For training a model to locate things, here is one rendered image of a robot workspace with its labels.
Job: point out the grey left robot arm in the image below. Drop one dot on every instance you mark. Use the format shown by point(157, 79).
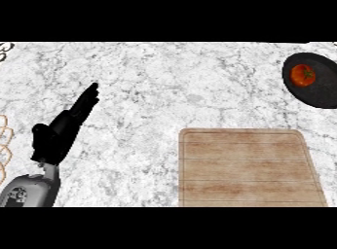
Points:
point(30, 189)

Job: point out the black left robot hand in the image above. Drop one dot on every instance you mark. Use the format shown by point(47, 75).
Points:
point(61, 133)

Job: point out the wooden cutting board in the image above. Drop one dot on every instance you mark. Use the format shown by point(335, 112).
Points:
point(248, 168)

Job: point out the black round pan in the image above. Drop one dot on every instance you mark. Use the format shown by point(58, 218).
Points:
point(326, 87)

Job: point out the red tomato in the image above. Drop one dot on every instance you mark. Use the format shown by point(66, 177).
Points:
point(303, 75)

